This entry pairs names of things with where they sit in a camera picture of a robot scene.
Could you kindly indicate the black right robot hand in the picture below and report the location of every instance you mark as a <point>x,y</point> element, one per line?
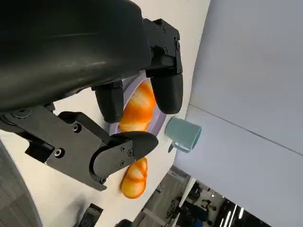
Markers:
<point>92,217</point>

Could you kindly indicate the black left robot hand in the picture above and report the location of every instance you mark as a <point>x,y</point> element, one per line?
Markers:
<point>59,47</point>

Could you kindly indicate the orange and white bread roll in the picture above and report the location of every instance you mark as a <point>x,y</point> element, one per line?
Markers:
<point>133,182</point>
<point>139,108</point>

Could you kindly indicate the white workshop desk leg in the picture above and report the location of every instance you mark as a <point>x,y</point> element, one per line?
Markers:
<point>187,194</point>

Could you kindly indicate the black workshop equipment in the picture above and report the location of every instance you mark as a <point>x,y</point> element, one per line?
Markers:
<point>201,208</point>

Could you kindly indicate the lilac plate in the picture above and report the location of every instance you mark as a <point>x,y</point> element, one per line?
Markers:
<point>158,120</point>

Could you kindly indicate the pale green mug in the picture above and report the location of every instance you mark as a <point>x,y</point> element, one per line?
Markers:
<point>182,134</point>

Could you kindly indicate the grey partition panel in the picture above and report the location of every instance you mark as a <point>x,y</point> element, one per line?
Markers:
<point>236,165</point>
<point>248,59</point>

